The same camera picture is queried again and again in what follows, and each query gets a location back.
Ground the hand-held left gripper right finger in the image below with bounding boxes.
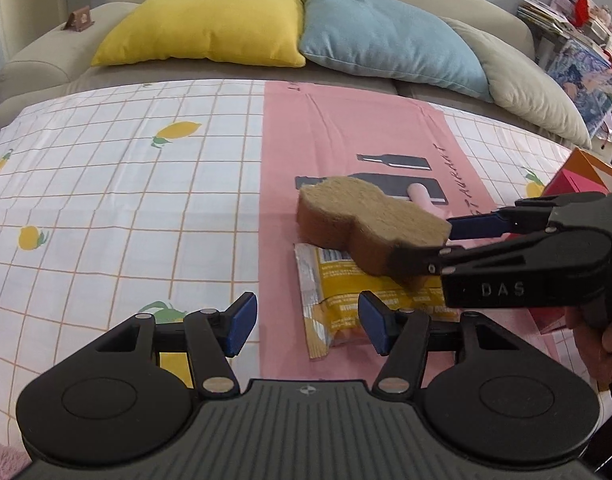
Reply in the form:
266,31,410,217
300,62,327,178
358,291,524,398

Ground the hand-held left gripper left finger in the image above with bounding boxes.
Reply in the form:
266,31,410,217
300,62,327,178
93,291,259,398

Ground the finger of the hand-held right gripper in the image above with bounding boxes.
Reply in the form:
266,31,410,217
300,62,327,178
446,192,608,241
388,227,612,278

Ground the yellow snack packet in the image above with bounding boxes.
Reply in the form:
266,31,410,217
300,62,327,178
293,242,462,360

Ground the brown yellow sponge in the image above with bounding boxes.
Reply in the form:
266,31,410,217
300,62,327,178
297,176,453,291

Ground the person's right hand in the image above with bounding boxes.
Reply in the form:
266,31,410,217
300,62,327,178
566,307,612,392

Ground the pink plastic tool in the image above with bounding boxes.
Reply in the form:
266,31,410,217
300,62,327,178
406,183,449,208

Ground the red lidded storage box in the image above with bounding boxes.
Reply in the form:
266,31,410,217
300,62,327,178
530,167,609,336

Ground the orange cardboard box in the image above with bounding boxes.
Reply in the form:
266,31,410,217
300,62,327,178
556,147,612,196

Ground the beige pillow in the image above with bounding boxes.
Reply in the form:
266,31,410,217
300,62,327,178
438,16,593,150

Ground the lemon print checked tablecloth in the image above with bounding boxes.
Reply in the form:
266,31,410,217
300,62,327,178
0,77,602,447

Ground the pink bottle print cloth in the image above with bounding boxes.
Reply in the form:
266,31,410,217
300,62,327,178
258,80,562,382

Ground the printed figure pillow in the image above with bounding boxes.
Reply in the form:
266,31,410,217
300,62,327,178
546,40,612,138

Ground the light blue pillow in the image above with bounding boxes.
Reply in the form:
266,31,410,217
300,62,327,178
298,0,494,103

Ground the stack of books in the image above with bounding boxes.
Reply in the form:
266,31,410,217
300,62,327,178
517,0,572,37

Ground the white cluttered shelf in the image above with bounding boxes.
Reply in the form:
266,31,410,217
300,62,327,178
551,0,612,73

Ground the yellow pillow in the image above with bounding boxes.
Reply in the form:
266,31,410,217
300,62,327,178
90,0,307,68

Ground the small brown holder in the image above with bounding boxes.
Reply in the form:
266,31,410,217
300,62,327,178
62,6,94,32

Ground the cream door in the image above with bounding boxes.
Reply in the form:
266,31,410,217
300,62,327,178
0,0,69,61

